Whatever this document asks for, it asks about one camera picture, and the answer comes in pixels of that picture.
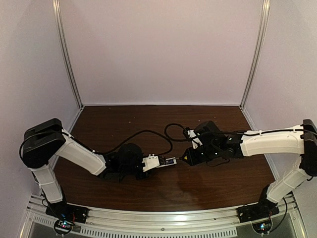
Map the white remote control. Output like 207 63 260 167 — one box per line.
159 157 177 168

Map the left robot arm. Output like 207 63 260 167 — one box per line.
19 118 149 209

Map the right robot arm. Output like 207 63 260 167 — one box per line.
181 119 317 208

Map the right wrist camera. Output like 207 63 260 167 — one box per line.
185 127 203 149

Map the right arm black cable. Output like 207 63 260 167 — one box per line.
164 123 313 167

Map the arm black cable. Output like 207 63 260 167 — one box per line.
19 130 173 172
164 123 313 167

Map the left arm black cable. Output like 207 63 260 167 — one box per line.
19 130 173 172

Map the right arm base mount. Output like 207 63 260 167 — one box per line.
236 203 279 223

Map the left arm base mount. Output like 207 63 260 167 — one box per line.
46 202 89 224

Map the front aluminium rail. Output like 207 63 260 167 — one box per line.
18 195 308 238

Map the right aluminium frame post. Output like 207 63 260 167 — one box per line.
239 0 270 109

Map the aluminium frame post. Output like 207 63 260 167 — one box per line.
52 0 83 109
239 0 270 109

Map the left aluminium frame post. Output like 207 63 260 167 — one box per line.
52 0 83 109

